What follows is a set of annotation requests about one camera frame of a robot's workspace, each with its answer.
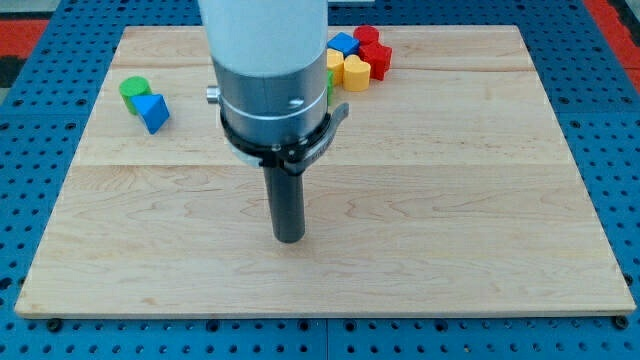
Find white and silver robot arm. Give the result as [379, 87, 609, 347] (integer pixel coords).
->
[198, 0, 328, 166]

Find yellow block behind arm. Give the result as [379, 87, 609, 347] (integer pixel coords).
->
[326, 48, 344, 86]

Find green star block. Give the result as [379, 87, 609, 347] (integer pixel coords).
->
[326, 70, 334, 106]

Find red star block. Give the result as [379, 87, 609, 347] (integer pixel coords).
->
[358, 42, 393, 81]

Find blue triangle block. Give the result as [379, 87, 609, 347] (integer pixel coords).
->
[131, 94, 170, 135]

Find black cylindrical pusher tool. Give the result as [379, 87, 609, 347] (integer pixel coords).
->
[263, 167, 305, 243]

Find yellow heart block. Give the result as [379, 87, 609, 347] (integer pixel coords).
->
[343, 55, 371, 92]

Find wooden board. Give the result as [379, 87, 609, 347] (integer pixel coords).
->
[15, 25, 636, 319]

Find blue cube block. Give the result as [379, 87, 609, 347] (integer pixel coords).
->
[327, 32, 360, 57]

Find red cylinder block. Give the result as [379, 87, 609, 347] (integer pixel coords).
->
[353, 25, 380, 46]

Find green cylinder block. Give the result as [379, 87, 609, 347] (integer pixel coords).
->
[118, 76, 151, 115]

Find black clamp ring with lever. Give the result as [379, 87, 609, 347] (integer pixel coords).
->
[219, 102, 350, 177]

